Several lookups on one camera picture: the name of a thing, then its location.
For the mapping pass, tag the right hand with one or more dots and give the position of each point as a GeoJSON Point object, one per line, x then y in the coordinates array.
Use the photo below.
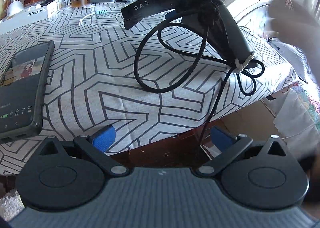
{"type": "Point", "coordinates": [296, 26]}

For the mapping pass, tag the patterned white tablecloth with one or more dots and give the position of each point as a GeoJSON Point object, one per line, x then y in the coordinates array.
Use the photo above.
{"type": "Point", "coordinates": [91, 83]}

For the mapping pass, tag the black smartphone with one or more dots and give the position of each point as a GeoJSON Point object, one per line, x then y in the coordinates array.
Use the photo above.
{"type": "Point", "coordinates": [22, 92]}

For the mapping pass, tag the dark red wooden cabinet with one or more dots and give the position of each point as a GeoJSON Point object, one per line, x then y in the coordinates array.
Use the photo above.
{"type": "Point", "coordinates": [177, 151]}

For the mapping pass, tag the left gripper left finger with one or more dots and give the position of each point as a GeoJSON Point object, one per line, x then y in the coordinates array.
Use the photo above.
{"type": "Point", "coordinates": [93, 148]}

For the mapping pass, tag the white Redmi Pad box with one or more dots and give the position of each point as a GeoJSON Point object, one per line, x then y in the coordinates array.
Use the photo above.
{"type": "Point", "coordinates": [30, 16]}

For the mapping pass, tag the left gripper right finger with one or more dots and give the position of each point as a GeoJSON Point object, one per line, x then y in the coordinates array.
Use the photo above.
{"type": "Point", "coordinates": [231, 147]}

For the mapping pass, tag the floral bedspread with white skirt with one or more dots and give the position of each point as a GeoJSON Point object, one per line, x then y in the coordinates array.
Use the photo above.
{"type": "Point", "coordinates": [296, 107]}

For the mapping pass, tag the cardboard box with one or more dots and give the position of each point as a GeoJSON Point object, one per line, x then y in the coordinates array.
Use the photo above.
{"type": "Point", "coordinates": [255, 120]}

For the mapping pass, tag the white pump bottle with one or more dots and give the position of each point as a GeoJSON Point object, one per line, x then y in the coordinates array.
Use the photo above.
{"type": "Point", "coordinates": [14, 7]}

